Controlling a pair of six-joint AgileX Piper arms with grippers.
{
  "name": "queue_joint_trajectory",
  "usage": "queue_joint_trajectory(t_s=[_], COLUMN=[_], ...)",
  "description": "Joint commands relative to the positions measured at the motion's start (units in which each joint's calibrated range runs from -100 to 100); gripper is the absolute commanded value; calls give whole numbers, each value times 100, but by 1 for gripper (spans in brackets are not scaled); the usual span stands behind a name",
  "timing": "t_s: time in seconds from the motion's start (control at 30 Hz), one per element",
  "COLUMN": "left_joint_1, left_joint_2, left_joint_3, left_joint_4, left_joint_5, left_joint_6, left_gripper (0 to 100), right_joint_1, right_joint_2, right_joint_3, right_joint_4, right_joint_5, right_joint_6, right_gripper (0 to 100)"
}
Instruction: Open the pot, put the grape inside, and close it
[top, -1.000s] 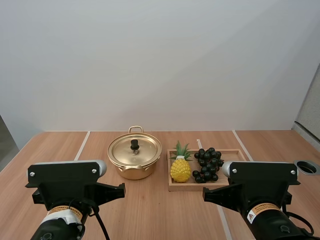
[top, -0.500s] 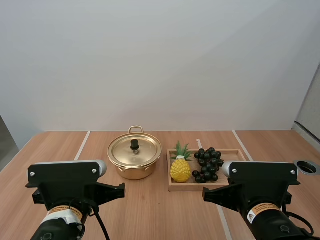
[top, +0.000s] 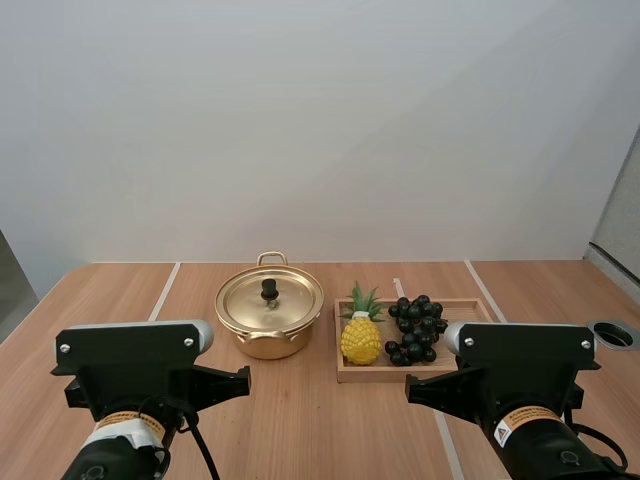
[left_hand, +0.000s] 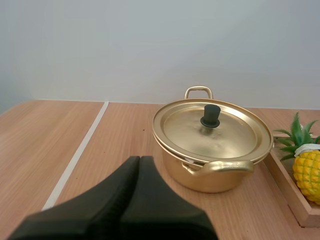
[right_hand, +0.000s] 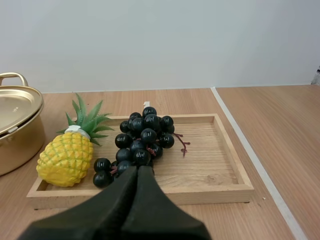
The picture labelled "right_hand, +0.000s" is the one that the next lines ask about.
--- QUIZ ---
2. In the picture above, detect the dark toy grape bunch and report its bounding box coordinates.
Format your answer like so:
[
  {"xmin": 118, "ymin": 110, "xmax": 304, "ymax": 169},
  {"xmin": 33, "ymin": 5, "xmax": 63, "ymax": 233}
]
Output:
[{"xmin": 92, "ymin": 106, "xmax": 191, "ymax": 189}]

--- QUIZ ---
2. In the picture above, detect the gold pot with two handles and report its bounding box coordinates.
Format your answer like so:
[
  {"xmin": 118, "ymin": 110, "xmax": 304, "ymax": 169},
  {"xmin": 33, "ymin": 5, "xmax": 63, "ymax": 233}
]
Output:
[{"xmin": 0, "ymin": 72, "xmax": 46, "ymax": 177}]

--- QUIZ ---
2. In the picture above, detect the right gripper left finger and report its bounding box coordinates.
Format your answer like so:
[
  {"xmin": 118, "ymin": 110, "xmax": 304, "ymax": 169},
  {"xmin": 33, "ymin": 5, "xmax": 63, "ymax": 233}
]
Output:
[{"xmin": 17, "ymin": 165, "xmax": 139, "ymax": 240}]

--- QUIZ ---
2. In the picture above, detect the gold pot lid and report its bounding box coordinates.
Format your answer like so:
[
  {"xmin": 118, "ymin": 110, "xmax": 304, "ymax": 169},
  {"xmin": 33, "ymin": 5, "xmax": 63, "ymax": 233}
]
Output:
[{"xmin": 0, "ymin": 85, "xmax": 44, "ymax": 137}]

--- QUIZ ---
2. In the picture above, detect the shallow wooden tray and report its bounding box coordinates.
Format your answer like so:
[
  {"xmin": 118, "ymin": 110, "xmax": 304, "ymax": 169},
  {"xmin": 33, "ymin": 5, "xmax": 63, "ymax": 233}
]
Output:
[{"xmin": 26, "ymin": 113, "xmax": 256, "ymax": 210}]

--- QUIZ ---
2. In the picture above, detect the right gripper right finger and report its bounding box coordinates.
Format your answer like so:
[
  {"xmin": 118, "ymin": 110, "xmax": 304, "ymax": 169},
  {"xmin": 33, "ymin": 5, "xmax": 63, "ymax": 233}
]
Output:
[{"xmin": 119, "ymin": 165, "xmax": 212, "ymax": 240}]

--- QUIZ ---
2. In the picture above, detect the yellow toy pineapple green crown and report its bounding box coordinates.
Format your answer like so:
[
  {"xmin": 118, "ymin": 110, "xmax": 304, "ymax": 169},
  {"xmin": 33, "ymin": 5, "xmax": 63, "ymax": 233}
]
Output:
[{"xmin": 36, "ymin": 92, "xmax": 116, "ymax": 188}]

